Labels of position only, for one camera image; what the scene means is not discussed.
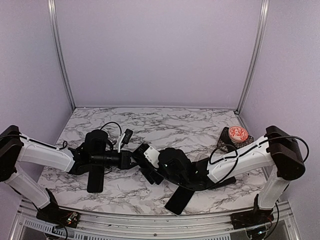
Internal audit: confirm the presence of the aluminium front rail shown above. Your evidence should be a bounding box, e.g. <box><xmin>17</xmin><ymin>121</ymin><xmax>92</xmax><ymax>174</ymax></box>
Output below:
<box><xmin>9</xmin><ymin>202</ymin><xmax>301</xmax><ymax>240</ymax></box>

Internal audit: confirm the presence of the red white patterned bowl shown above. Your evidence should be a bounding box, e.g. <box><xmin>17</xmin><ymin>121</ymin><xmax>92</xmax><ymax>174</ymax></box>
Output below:
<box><xmin>228</xmin><ymin>126</ymin><xmax>249</xmax><ymax>143</ymax></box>

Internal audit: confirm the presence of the aluminium left corner post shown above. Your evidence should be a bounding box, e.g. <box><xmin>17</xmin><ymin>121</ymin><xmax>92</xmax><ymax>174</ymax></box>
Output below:
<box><xmin>47</xmin><ymin>0</ymin><xmax>76</xmax><ymax>112</ymax></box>

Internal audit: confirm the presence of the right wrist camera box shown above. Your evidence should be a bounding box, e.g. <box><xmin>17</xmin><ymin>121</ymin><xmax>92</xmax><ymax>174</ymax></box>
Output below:
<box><xmin>134</xmin><ymin>143</ymin><xmax>160</xmax><ymax>169</ymax></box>

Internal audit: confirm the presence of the aluminium corner post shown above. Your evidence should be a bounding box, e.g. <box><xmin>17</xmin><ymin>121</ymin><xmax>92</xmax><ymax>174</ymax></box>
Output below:
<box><xmin>47</xmin><ymin>0</ymin><xmax>76</xmax><ymax>112</ymax></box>
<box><xmin>236</xmin><ymin>0</ymin><xmax>270</xmax><ymax>115</ymax></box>

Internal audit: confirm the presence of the aluminium right corner post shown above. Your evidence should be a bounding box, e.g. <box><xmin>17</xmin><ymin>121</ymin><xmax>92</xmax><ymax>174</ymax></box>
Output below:
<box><xmin>236</xmin><ymin>0</ymin><xmax>270</xmax><ymax>115</ymax></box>

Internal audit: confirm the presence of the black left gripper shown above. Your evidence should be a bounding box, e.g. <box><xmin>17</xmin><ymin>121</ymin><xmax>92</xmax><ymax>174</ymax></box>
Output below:
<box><xmin>91</xmin><ymin>150</ymin><xmax>145</xmax><ymax>171</ymax></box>

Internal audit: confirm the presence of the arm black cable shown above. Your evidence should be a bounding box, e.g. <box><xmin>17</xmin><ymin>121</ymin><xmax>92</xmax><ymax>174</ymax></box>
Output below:
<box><xmin>208</xmin><ymin>134</ymin><xmax>310</xmax><ymax>185</ymax></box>
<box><xmin>56</xmin><ymin>121</ymin><xmax>123</xmax><ymax>153</ymax></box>

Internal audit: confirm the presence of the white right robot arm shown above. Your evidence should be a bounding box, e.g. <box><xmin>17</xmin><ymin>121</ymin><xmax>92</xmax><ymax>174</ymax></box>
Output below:
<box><xmin>133</xmin><ymin>125</ymin><xmax>306</xmax><ymax>224</ymax></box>

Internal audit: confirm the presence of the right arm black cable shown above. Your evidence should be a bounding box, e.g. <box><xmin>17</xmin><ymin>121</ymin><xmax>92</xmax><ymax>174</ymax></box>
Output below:
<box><xmin>208</xmin><ymin>134</ymin><xmax>310</xmax><ymax>185</ymax></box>

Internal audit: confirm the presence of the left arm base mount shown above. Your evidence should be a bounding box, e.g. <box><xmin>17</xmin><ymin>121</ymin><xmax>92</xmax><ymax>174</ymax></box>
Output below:
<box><xmin>36</xmin><ymin>188</ymin><xmax>80</xmax><ymax>229</ymax></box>

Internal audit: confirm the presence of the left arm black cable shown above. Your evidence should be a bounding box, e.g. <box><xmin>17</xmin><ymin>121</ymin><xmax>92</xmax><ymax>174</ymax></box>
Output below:
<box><xmin>56</xmin><ymin>121</ymin><xmax>123</xmax><ymax>153</ymax></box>

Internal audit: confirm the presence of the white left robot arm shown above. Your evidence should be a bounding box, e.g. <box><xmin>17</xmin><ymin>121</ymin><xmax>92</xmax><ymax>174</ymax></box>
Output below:
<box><xmin>0</xmin><ymin>125</ymin><xmax>136</xmax><ymax>223</ymax></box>

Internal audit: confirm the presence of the black phone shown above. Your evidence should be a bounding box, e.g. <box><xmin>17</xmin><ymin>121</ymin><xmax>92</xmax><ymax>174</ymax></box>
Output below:
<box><xmin>212</xmin><ymin>176</ymin><xmax>237</xmax><ymax>189</ymax></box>
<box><xmin>87</xmin><ymin>165</ymin><xmax>105</xmax><ymax>193</ymax></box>
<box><xmin>164</xmin><ymin>186</ymin><xmax>195</xmax><ymax>216</ymax></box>

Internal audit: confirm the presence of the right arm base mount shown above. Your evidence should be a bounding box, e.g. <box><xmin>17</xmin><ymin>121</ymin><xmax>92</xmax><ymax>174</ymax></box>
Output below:
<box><xmin>230</xmin><ymin>194</ymin><xmax>274</xmax><ymax>230</ymax></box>

